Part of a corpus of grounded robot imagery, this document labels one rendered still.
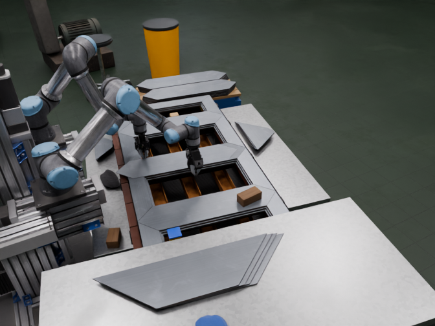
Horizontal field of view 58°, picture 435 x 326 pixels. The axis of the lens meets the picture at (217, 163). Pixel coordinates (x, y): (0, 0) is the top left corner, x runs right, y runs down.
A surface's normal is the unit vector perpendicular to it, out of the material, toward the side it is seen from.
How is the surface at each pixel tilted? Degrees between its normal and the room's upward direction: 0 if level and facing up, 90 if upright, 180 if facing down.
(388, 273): 0
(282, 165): 0
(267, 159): 0
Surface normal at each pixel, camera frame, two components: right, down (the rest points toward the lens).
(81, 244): -0.01, -0.81
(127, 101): 0.71, 0.34
